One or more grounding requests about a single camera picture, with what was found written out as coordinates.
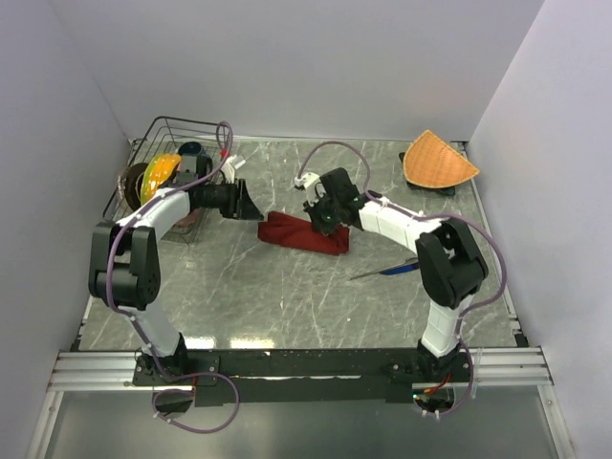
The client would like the purple cable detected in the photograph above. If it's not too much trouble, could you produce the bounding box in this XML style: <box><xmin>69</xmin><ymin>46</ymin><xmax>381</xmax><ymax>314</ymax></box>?
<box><xmin>104</xmin><ymin>120</ymin><xmax>240</xmax><ymax>435</ymax></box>
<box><xmin>296</xmin><ymin>141</ymin><xmax>508</xmax><ymax>420</ymax></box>

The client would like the pink dotted plate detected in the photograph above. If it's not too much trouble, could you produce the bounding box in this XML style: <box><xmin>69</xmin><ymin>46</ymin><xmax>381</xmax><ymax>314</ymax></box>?
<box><xmin>175</xmin><ymin>209</ymin><xmax>201</xmax><ymax>228</ymax></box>

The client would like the dark teal mug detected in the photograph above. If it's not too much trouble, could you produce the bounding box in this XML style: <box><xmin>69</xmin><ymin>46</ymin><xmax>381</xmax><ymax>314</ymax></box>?
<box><xmin>177</xmin><ymin>142</ymin><xmax>208</xmax><ymax>168</ymax></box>

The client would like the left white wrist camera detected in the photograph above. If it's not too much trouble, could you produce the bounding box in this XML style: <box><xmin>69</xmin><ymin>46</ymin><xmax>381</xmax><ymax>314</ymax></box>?
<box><xmin>220</xmin><ymin>149</ymin><xmax>246</xmax><ymax>184</ymax></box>

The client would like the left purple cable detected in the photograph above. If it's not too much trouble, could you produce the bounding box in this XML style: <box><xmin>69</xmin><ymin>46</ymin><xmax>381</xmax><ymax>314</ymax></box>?
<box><xmin>104</xmin><ymin>120</ymin><xmax>240</xmax><ymax>435</ymax></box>

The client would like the aluminium extrusion rail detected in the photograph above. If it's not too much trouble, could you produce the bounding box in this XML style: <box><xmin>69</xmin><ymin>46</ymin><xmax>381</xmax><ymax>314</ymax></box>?
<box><xmin>48</xmin><ymin>347</ymin><xmax>554</xmax><ymax>392</ymax></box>

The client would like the blue handled knife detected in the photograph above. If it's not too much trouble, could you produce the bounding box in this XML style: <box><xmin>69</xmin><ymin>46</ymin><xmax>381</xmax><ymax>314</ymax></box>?
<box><xmin>380</xmin><ymin>262</ymin><xmax>420</xmax><ymax>275</ymax></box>

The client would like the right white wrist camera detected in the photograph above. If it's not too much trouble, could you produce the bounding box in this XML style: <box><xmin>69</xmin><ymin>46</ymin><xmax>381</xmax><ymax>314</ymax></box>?
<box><xmin>294</xmin><ymin>172</ymin><xmax>320</xmax><ymax>191</ymax></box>

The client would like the dark red cloth napkin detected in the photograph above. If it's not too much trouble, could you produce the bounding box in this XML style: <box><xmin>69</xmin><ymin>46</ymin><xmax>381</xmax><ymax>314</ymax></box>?
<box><xmin>257</xmin><ymin>211</ymin><xmax>350</xmax><ymax>256</ymax></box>

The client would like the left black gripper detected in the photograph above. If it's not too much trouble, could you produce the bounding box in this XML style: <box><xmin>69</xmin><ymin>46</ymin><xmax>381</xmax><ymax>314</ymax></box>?
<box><xmin>199</xmin><ymin>178</ymin><xmax>264</xmax><ymax>221</ymax></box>

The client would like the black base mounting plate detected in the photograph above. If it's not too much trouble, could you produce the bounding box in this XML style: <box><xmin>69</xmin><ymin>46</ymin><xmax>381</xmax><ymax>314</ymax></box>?
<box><xmin>132</xmin><ymin>348</ymin><xmax>470</xmax><ymax>407</ymax></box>

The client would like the orange woven fan basket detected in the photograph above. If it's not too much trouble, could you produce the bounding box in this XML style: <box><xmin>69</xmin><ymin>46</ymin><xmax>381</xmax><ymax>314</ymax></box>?
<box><xmin>403</xmin><ymin>130</ymin><xmax>480</xmax><ymax>189</ymax></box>

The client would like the dark brown plate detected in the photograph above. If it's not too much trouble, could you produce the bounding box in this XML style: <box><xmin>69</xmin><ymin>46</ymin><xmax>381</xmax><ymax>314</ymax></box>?
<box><xmin>117</xmin><ymin>163</ymin><xmax>148</xmax><ymax>210</ymax></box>

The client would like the yellow green plate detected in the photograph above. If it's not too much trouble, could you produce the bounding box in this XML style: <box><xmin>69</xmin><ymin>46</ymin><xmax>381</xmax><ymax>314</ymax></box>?
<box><xmin>141</xmin><ymin>153</ymin><xmax>181</xmax><ymax>205</ymax></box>

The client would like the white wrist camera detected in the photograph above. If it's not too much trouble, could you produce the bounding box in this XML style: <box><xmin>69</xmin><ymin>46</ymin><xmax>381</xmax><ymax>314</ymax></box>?
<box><xmin>220</xmin><ymin>149</ymin><xmax>246</xmax><ymax>184</ymax></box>
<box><xmin>294</xmin><ymin>172</ymin><xmax>320</xmax><ymax>191</ymax></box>

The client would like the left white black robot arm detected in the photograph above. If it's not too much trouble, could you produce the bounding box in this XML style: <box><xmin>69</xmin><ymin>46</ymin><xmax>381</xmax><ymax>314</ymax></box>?
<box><xmin>88</xmin><ymin>153</ymin><xmax>264</xmax><ymax>384</ymax></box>

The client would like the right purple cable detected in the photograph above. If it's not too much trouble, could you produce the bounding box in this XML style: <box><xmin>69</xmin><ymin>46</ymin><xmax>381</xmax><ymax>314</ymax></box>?
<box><xmin>296</xmin><ymin>141</ymin><xmax>508</xmax><ymax>420</ymax></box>

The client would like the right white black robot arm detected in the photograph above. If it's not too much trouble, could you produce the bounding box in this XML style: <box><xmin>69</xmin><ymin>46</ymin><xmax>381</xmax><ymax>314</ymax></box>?
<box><xmin>294</xmin><ymin>167</ymin><xmax>489</xmax><ymax>382</ymax></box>

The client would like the black wire dish rack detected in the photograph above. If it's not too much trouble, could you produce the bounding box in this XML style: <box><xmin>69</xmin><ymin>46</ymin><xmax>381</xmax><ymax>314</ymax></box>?
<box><xmin>102</xmin><ymin>116</ymin><xmax>232</xmax><ymax>221</ymax></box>

